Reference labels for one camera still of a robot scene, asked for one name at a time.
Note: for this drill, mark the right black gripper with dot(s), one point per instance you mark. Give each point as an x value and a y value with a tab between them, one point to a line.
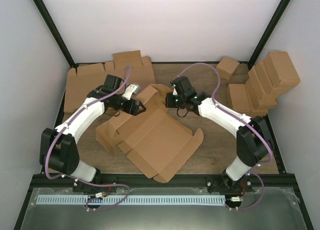
168	103

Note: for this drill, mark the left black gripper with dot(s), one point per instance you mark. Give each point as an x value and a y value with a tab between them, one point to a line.
135	107

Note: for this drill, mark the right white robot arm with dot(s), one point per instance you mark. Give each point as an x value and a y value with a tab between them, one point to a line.
253	138

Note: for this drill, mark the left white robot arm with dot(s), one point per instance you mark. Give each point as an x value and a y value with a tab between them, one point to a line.
58	147

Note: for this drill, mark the small folded cardboard box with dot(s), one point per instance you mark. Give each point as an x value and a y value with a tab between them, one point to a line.
226	67

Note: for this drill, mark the folded box on table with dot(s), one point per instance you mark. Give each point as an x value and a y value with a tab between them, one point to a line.
237	98

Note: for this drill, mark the large folded cardboard box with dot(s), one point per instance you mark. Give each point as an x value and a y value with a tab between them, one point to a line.
282	72

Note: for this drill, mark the stack of flat cardboard blanks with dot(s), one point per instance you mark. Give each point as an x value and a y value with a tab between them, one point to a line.
81	80

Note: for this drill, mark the row of folded boxes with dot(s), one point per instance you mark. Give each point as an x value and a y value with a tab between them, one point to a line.
260	102

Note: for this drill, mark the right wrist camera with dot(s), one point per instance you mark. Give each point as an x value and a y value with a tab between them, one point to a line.
174	92

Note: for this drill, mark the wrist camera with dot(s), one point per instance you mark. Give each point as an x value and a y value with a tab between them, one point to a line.
131	90
174	92

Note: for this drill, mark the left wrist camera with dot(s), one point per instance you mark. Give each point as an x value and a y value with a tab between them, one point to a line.
131	90

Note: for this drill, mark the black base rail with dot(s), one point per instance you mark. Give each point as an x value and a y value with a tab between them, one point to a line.
211	182

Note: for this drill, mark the light blue slotted cable duct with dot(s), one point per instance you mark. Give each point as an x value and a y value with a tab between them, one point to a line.
211	200

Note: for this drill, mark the left black frame post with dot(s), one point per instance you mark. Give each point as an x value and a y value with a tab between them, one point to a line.
40	5

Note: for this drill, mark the black frame post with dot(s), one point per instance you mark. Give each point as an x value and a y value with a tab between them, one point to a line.
40	5
277	15

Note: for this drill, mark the right black frame post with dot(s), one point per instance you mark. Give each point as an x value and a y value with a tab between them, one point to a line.
277	15

